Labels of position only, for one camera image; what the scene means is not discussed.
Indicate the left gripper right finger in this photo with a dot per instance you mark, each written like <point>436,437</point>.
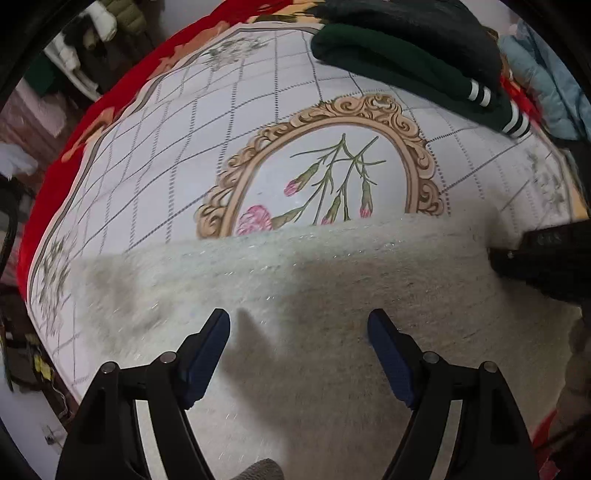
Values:
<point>465,421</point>

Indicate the white fuzzy sweater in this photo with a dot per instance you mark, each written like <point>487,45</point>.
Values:
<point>298,381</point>

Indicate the light blue jacket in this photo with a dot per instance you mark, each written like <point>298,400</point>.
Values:
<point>564,107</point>

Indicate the black folded jacket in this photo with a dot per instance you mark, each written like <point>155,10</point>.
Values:
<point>447,30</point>

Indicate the dark green striped sweater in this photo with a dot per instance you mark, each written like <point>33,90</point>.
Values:
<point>396,62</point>

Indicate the pink curtain fabric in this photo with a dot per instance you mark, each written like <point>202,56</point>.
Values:
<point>34,130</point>

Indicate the floral red-bordered bed sheet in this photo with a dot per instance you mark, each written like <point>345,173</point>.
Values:
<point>233,127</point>

